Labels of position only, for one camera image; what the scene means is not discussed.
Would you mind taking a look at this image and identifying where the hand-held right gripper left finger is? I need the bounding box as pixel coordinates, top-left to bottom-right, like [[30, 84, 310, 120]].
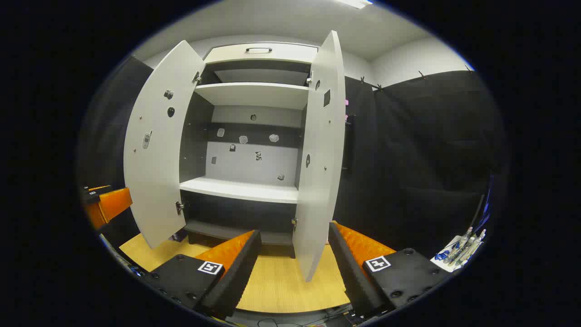
[[144, 229, 262, 321]]

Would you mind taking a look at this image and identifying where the white tray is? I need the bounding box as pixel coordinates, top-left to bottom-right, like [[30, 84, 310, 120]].
[[430, 229, 486, 273]]

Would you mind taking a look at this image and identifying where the white and grey cabinet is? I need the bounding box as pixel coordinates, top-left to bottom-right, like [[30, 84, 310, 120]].
[[179, 42, 320, 259]]

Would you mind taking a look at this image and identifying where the black backdrop cloth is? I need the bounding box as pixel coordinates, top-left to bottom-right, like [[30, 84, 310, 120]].
[[79, 55, 507, 273]]

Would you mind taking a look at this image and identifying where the black cable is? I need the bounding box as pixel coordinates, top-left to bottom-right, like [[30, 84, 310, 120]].
[[469, 194, 485, 230]]

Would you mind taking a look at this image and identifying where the white cabinet shelf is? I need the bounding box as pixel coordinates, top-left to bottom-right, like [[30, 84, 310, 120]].
[[180, 176, 300, 204], [194, 83, 310, 110]]

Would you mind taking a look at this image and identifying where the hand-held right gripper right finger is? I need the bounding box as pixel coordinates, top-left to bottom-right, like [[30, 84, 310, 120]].
[[328, 221, 450, 318]]

